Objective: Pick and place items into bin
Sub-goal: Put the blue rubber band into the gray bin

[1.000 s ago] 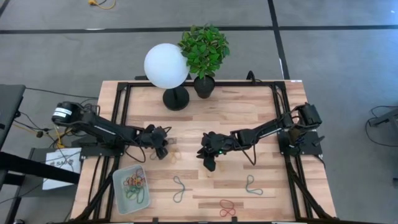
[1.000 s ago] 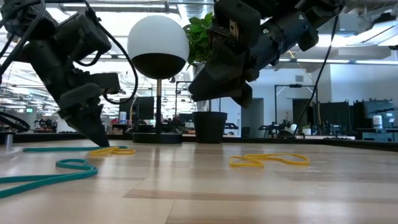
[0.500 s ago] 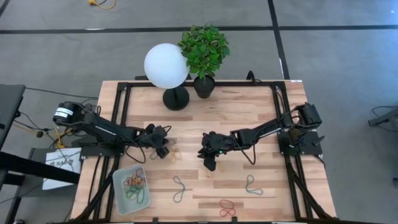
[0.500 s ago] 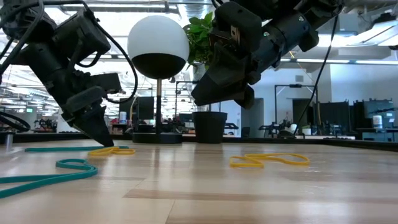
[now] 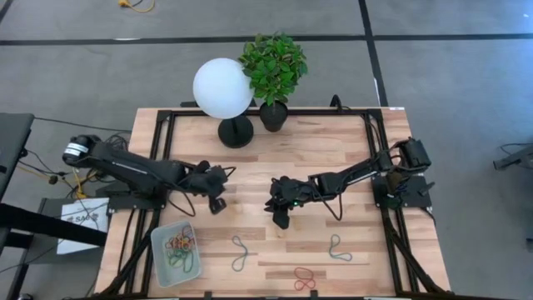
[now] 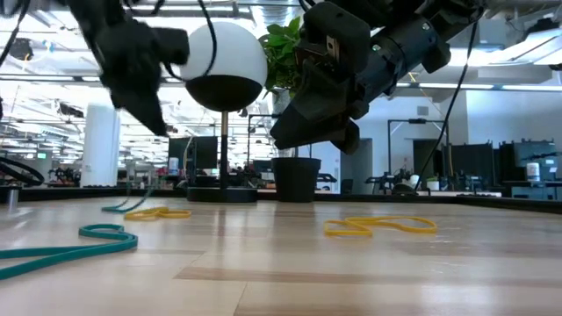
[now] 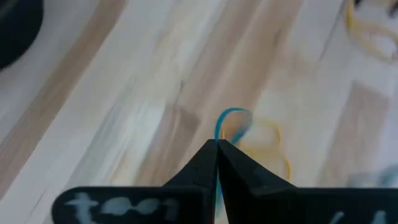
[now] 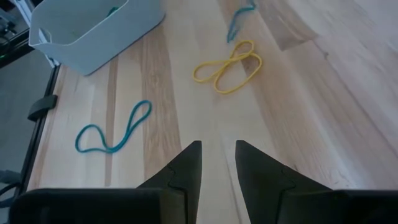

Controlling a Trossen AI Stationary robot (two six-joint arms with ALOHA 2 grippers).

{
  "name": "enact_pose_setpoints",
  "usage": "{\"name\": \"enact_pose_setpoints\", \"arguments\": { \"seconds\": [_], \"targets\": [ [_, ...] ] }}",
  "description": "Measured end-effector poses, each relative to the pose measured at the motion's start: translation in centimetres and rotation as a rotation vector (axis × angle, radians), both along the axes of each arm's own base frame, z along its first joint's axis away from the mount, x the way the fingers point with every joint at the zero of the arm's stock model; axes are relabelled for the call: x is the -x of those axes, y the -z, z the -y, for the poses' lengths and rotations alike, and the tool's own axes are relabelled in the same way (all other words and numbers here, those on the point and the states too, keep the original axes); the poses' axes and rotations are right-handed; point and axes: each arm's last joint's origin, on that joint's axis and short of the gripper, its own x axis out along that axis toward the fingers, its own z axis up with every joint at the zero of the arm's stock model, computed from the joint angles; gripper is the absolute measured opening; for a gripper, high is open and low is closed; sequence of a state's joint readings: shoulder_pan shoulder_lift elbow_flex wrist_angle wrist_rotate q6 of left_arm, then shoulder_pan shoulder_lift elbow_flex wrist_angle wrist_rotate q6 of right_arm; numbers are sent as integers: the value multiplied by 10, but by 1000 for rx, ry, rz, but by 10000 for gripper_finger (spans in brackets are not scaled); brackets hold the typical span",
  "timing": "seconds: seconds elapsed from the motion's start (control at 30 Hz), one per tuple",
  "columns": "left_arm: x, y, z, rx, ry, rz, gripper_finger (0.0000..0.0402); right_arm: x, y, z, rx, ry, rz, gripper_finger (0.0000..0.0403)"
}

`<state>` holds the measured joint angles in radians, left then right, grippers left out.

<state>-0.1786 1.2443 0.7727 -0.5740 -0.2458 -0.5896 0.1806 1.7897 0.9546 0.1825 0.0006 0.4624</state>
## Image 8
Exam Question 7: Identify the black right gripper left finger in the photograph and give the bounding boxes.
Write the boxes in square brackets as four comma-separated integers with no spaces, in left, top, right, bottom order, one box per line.
[9,140,202,224]

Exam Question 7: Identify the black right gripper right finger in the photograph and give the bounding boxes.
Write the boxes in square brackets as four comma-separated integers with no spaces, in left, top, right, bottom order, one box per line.
[235,139,398,224]

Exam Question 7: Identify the long teal rubber band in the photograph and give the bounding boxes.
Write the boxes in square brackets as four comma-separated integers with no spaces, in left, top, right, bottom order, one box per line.
[75,99,153,154]

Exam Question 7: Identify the yellow rubber band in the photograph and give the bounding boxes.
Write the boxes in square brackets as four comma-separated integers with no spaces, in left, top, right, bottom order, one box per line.
[192,39,263,95]

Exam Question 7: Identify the light blue plastic bin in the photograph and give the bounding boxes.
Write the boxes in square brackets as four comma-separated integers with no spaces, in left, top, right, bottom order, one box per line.
[28,0,165,77]

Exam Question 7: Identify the black table clamp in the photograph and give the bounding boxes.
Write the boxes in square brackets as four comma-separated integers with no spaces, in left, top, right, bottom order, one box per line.
[27,95,58,122]

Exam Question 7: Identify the black table edge rail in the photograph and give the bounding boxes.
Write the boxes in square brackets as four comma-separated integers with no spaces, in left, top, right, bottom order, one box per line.
[17,63,62,203]

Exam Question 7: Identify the silver frame bracket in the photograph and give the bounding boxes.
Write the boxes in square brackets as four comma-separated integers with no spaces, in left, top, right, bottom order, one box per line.
[45,55,60,68]

